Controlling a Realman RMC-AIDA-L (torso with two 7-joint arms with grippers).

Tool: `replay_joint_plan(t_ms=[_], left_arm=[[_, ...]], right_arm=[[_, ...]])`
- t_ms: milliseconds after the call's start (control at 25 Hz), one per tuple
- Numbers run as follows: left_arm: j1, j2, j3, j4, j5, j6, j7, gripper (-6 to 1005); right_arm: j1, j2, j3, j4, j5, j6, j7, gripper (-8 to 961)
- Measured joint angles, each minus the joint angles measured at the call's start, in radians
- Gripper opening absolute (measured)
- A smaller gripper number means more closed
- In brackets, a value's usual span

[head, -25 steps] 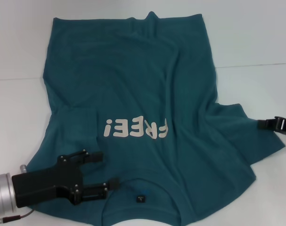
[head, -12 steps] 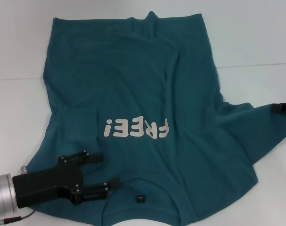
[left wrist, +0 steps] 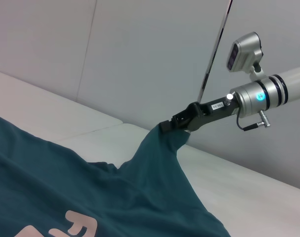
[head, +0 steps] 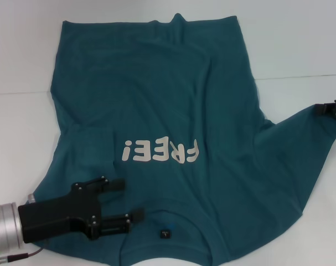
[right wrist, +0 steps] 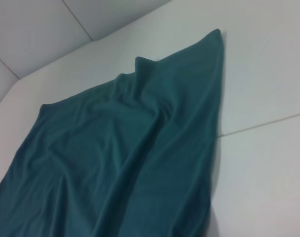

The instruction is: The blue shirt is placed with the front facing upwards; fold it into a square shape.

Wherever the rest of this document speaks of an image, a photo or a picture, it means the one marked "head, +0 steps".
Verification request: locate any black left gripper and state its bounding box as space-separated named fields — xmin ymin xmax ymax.
xmin=17 ymin=176 xmax=146 ymax=244

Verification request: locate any teal t-shirt with FREE print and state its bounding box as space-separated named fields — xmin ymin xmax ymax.
xmin=32 ymin=13 xmax=336 ymax=266

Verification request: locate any left wrist cable with connector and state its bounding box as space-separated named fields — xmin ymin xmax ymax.
xmin=0 ymin=239 xmax=44 ymax=255

